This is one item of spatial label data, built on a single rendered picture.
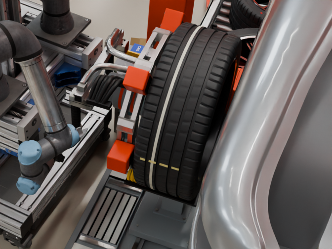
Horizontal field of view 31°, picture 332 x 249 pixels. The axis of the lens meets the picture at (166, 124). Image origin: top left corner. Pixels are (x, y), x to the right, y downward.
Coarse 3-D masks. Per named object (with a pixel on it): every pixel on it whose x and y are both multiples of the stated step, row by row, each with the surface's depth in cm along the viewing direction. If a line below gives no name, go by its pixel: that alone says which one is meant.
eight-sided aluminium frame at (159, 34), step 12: (156, 36) 224; (168, 36) 224; (144, 48) 217; (156, 48) 218; (144, 60) 213; (156, 60) 216; (132, 96) 216; (144, 96) 214; (120, 120) 212; (132, 120) 212; (120, 132) 215; (132, 132) 213
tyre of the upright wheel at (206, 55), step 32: (192, 32) 218; (224, 32) 228; (160, 64) 207; (192, 64) 206; (224, 64) 207; (160, 96) 204; (192, 96) 203; (192, 128) 203; (160, 160) 210; (192, 160) 206; (192, 192) 220
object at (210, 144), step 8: (232, 64) 239; (232, 72) 245; (232, 80) 249; (224, 88) 253; (224, 96) 255; (224, 104) 256; (216, 112) 257; (224, 112) 257; (216, 120) 257; (216, 128) 257; (208, 136) 256; (216, 136) 256; (208, 144) 255; (208, 152) 253; (208, 160) 251; (200, 168) 245; (200, 176) 238
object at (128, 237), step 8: (144, 192) 294; (136, 208) 287; (128, 224) 281; (128, 232) 278; (120, 240) 272; (128, 240) 275; (136, 240) 272; (144, 240) 274; (120, 248) 272; (128, 248) 270; (136, 248) 269; (144, 248) 273; (152, 248) 273; (160, 248) 274; (168, 248) 274
